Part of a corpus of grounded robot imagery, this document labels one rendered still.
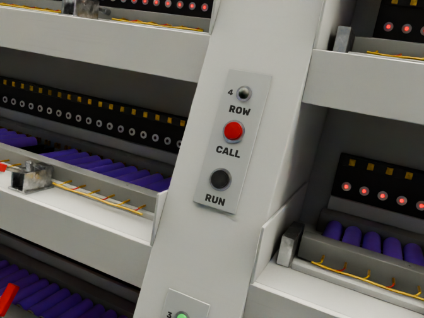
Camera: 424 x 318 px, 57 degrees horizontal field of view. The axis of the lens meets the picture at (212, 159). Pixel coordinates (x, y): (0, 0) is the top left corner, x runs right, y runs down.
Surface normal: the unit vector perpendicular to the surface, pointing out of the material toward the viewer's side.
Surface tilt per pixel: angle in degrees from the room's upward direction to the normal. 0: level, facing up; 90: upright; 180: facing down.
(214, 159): 90
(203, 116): 90
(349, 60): 105
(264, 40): 90
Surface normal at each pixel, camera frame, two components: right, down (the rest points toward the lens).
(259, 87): -0.34, -0.12
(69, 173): -0.40, 0.14
